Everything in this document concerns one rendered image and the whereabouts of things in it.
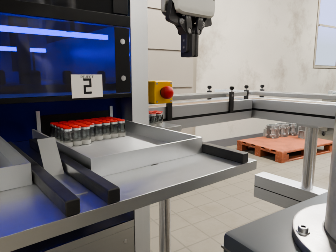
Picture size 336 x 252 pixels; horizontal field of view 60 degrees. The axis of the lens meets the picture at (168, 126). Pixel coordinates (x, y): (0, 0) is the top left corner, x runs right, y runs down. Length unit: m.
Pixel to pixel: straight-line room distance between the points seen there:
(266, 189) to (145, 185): 1.13
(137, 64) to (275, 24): 4.36
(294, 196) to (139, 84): 0.92
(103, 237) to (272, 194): 0.89
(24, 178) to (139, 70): 0.49
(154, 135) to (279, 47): 4.53
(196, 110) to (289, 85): 4.33
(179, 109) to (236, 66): 3.36
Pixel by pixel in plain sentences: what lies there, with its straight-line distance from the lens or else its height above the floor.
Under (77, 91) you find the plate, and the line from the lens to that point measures 0.78.
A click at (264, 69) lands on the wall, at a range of 4.90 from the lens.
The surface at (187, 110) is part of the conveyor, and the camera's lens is 1.15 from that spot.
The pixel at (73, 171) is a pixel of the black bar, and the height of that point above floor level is 0.89.
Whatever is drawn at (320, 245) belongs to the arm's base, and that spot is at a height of 0.87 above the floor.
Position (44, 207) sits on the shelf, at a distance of 0.42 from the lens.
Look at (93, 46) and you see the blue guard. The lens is 0.81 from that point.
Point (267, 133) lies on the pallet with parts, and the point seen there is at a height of 0.20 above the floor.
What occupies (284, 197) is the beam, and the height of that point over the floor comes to 0.49.
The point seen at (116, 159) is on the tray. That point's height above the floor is 0.90.
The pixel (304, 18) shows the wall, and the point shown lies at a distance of 5.75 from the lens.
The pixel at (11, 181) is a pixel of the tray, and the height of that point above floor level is 0.89.
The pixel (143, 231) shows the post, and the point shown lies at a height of 0.55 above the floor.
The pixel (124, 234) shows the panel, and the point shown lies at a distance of 0.97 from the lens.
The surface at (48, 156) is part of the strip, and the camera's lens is 0.54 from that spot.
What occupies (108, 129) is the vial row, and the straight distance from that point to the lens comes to 0.78.
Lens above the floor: 1.05
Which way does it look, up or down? 10 degrees down
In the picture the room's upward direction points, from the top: straight up
